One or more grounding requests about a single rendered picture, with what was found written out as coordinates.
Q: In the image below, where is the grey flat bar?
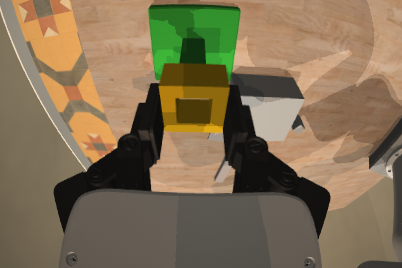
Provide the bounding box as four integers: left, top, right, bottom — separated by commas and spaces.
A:
214, 157, 232, 183

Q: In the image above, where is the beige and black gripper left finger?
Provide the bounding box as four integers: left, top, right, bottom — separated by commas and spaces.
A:
54, 83, 164, 233

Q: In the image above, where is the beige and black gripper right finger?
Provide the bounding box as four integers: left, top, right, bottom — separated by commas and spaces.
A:
223, 85, 331, 239

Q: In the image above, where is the yellow square nut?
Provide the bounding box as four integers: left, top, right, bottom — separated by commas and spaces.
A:
159, 63, 230, 133

